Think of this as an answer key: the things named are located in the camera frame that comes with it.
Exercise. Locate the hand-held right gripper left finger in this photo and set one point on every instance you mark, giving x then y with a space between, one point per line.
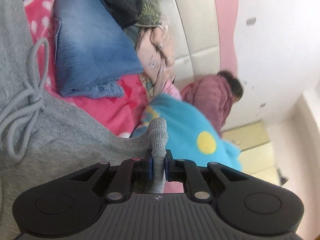
149 170

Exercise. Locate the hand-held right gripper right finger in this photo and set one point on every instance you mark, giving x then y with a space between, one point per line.
168 170

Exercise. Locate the grey sweatpants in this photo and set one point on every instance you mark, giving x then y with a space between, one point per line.
62 142

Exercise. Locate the teal dotted quilt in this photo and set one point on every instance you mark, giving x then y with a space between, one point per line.
180 130

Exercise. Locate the pink flower printed blanket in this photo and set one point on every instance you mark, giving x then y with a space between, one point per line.
112 110

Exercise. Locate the pale yellow wardrobe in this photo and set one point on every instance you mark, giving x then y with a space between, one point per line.
250 150

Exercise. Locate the pink floral pajama garment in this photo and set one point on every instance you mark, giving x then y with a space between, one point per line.
155 47

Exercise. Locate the blue jeans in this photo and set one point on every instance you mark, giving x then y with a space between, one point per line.
95 50

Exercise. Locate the pink and cream headboard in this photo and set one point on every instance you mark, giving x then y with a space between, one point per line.
200 30

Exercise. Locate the green patterned cloth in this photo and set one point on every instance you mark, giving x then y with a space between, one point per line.
152 7

